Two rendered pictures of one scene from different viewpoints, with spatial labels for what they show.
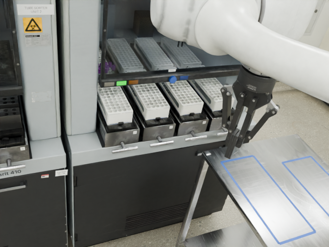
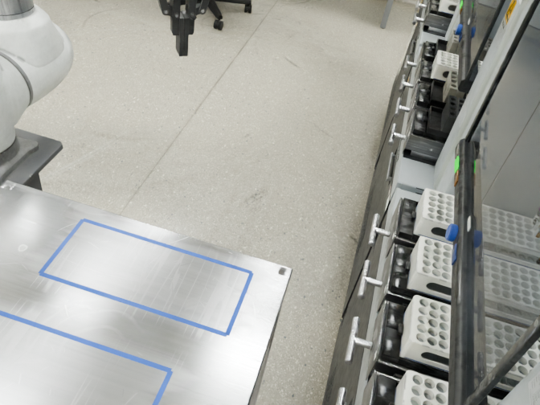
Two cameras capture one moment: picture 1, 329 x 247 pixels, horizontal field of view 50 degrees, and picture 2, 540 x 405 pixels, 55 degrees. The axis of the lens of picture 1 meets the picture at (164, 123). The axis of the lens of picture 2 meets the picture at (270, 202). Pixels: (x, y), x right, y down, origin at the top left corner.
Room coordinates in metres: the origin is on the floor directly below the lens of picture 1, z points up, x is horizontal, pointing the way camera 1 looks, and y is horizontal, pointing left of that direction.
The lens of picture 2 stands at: (1.31, -0.70, 1.58)
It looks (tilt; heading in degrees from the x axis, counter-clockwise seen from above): 43 degrees down; 127
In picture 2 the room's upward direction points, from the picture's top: 11 degrees clockwise
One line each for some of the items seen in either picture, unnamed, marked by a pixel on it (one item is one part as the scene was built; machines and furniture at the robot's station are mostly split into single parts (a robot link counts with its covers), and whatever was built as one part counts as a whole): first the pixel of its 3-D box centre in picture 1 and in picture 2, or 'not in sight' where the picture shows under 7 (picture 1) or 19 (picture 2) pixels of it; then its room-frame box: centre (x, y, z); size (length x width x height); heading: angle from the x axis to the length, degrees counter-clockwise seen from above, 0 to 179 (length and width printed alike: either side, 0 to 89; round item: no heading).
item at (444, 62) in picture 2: not in sight; (480, 78); (0.83, 0.86, 0.83); 0.30 x 0.10 x 0.06; 29
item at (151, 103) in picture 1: (145, 94); (488, 286); (1.24, 0.10, 0.83); 0.30 x 0.10 x 0.06; 29
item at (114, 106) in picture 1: (109, 97); (487, 232); (1.17, 0.24, 0.83); 0.30 x 0.10 x 0.06; 29
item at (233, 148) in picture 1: (234, 144); (179, 34); (0.63, -0.17, 1.15); 0.03 x 0.01 x 0.07; 155
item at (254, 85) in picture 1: (253, 86); not in sight; (0.64, -0.17, 1.30); 0.08 x 0.07 x 0.09; 65
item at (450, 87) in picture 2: not in sight; (450, 88); (0.81, 0.67, 0.85); 0.12 x 0.02 x 0.06; 120
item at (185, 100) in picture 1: (177, 90); (491, 353); (1.32, -0.03, 0.83); 0.30 x 0.10 x 0.06; 29
